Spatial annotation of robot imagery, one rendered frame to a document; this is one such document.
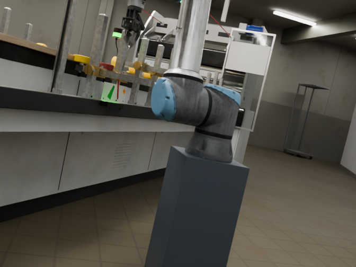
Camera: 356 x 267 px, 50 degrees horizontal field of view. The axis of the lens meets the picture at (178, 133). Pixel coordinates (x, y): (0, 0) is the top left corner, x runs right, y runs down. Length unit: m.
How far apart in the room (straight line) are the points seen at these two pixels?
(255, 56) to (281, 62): 6.78
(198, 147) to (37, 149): 0.99
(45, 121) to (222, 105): 0.81
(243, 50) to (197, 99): 3.28
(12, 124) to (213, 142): 0.80
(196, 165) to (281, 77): 10.03
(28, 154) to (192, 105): 1.03
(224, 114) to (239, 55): 3.21
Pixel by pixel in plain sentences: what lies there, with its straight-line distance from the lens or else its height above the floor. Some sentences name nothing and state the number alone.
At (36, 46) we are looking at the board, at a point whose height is 0.89.
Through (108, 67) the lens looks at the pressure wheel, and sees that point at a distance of 2.29.
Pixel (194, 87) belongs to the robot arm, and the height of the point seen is 0.84.
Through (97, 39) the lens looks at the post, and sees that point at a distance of 2.02.
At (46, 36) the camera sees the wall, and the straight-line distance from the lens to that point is 9.98.
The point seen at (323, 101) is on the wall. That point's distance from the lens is 12.10.
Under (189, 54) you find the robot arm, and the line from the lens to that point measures 1.39.
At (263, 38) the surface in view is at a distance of 4.61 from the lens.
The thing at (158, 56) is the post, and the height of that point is 1.05.
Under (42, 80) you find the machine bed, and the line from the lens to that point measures 2.05.
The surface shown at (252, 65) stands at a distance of 4.57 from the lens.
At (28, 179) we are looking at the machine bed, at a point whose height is 0.22.
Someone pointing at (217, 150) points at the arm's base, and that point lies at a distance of 1.43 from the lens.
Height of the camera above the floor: 0.79
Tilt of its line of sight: 5 degrees down
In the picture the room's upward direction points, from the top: 13 degrees clockwise
